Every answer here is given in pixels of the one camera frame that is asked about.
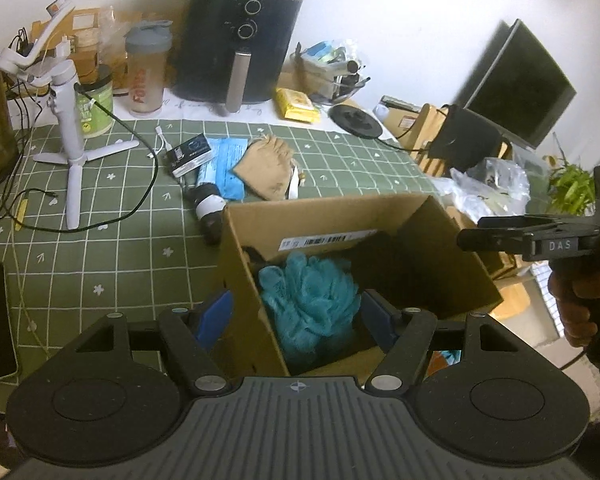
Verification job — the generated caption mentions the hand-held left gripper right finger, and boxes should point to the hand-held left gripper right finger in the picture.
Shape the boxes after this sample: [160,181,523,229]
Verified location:
[361,289,518,393]

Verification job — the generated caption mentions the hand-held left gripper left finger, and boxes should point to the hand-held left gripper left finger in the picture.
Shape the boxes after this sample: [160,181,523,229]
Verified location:
[75,289,233,397]

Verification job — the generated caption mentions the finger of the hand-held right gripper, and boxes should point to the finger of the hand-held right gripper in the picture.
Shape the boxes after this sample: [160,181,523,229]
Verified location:
[456,229,532,253]
[477,214,563,232]

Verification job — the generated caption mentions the brown cardboard box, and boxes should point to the brown cardboard box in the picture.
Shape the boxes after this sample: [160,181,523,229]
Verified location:
[215,192,503,378]

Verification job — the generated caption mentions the teal bath loofah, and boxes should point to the teal bath loofah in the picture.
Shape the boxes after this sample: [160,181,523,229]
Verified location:
[257,252,361,356]

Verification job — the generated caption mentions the blue wet wipes packet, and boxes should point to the blue wet wipes packet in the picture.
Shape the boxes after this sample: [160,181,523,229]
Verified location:
[195,136,248,201]

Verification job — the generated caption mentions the tan cloth drawstring pouch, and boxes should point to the tan cloth drawstring pouch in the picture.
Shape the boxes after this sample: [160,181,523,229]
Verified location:
[232,136,297,201]

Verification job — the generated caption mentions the person's right hand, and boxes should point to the person's right hand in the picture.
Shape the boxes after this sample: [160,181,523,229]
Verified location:
[547,255,600,348]

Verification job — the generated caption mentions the open brown carton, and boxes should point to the open brown carton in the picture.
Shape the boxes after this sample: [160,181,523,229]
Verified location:
[450,207,523,281]

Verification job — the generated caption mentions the green plant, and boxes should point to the green plant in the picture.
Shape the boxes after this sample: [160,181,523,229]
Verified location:
[545,155,597,216]

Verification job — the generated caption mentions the wooden stool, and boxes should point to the wooden stool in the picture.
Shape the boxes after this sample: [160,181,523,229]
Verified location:
[490,280,531,321]

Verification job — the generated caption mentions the green checked tablecloth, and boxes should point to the green checked tablecloth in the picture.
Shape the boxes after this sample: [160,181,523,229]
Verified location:
[0,119,451,413]

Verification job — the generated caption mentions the black bottle white label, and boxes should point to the black bottle white label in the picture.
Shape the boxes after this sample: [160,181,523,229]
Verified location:
[187,182,228,246]

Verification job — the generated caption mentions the wooden rack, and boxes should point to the wooden rack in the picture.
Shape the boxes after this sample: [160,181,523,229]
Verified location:
[412,102,513,178]

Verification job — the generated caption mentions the black monitor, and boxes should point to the black monitor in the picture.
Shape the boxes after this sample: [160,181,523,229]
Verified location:
[452,19,578,150]

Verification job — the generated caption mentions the brown labelled parcel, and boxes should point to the brown labelled parcel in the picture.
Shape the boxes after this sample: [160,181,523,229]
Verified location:
[380,95,431,150]

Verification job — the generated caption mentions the small black box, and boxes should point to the small black box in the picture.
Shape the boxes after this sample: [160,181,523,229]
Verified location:
[166,134,213,178]

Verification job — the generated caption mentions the black round base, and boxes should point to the black round base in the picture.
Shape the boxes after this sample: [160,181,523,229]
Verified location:
[327,103,383,138]

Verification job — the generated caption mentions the white printed table runner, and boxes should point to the white printed table runner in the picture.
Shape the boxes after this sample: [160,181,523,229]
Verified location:
[112,87,396,136]

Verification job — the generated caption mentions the yellow wipes packet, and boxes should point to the yellow wipes packet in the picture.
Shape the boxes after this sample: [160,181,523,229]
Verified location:
[275,87,322,123]

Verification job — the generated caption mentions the glass bowl of clutter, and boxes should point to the glass bowl of clutter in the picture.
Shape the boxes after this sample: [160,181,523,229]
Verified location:
[290,40,371,106]

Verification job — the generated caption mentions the green canister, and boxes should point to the green canister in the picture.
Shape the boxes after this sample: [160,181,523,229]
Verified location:
[77,64,115,140]

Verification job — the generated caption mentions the clear shaker bottle grey lid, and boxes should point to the clear shaker bottle grey lid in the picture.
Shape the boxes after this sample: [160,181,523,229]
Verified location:
[124,20,173,118]

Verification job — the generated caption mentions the black air fryer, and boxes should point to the black air fryer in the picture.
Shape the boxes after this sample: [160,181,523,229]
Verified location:
[171,0,305,113]

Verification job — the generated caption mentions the white gimbal tripod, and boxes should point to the white gimbal tripod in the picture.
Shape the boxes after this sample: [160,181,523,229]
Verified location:
[0,0,141,231]

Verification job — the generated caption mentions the clear plastic food bag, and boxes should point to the clear plastic food bag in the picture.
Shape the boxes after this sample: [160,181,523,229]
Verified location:
[97,7,131,92]

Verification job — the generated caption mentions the brown cardboard carton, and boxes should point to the brown cardboard carton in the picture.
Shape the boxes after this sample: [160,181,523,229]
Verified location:
[30,7,141,91]

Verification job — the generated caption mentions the black power cord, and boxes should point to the black power cord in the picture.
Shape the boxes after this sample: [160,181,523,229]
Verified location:
[377,136,433,155]

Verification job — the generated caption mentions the black cable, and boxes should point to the black cable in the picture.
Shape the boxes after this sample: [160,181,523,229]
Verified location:
[0,82,161,241]

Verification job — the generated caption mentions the white adapter cable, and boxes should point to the white adapter cable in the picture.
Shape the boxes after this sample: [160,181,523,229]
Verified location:
[147,127,175,161]

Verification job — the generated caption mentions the thin white cable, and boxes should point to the thin white cable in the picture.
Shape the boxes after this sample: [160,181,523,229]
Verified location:
[7,230,48,348]

